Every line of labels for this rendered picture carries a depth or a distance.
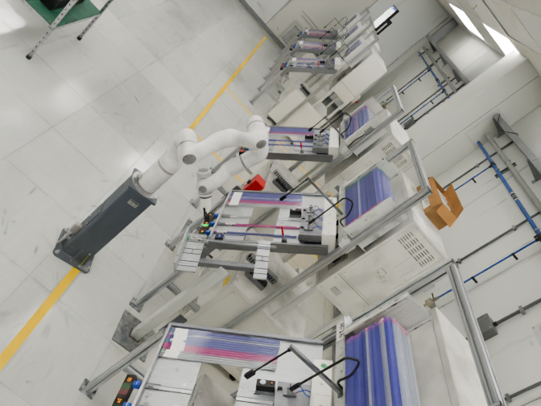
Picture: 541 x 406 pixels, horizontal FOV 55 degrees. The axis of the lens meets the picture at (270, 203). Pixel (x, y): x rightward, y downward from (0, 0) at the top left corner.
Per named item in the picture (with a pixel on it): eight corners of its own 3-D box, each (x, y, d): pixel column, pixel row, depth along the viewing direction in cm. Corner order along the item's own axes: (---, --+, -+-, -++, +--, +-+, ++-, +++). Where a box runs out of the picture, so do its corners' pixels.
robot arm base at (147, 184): (129, 185, 283) (150, 165, 276) (134, 167, 298) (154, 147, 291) (156, 205, 292) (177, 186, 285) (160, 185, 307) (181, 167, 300)
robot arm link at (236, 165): (247, 176, 288) (200, 199, 294) (248, 164, 303) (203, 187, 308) (240, 163, 285) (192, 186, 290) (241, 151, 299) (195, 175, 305)
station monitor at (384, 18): (372, 31, 693) (398, 9, 677) (370, 24, 744) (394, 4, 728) (378, 39, 696) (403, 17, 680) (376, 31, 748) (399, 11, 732)
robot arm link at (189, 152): (179, 151, 288) (180, 171, 278) (173, 134, 280) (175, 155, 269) (266, 132, 291) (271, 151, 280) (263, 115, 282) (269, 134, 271)
